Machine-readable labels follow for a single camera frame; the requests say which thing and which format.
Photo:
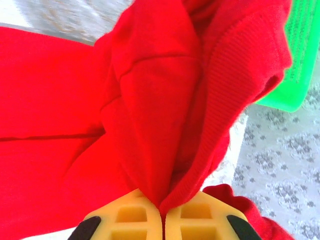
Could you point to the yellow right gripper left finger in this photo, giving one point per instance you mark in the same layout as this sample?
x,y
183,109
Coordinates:
x,y
130,225

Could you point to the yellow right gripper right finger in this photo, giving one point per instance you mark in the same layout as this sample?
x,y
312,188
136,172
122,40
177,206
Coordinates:
x,y
197,225

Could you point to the red t-shirt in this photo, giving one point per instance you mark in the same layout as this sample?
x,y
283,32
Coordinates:
x,y
150,100

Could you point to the green plastic basket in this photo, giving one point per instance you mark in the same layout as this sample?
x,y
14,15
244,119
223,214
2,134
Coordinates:
x,y
300,50

